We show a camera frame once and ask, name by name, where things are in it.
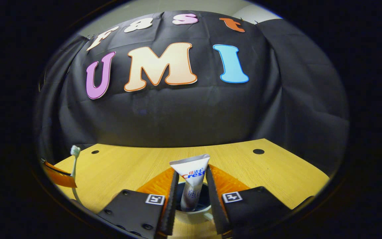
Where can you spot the white toothpaste tube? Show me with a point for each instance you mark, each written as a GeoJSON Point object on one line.
{"type": "Point", "coordinates": [191, 169]}

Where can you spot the black backdrop cloth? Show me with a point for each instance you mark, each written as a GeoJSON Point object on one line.
{"type": "Point", "coordinates": [177, 113]}

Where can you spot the pale green toothbrush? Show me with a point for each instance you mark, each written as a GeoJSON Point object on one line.
{"type": "Point", "coordinates": [75, 159]}

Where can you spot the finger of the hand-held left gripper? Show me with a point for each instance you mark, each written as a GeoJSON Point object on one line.
{"type": "Point", "coordinates": [60, 179]}

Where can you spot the wooden desktop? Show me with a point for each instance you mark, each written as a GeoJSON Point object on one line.
{"type": "Point", "coordinates": [270, 172]}

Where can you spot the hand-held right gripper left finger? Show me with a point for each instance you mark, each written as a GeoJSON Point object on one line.
{"type": "Point", "coordinates": [170, 205]}

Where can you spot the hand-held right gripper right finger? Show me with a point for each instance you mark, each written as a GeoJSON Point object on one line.
{"type": "Point", "coordinates": [215, 205]}

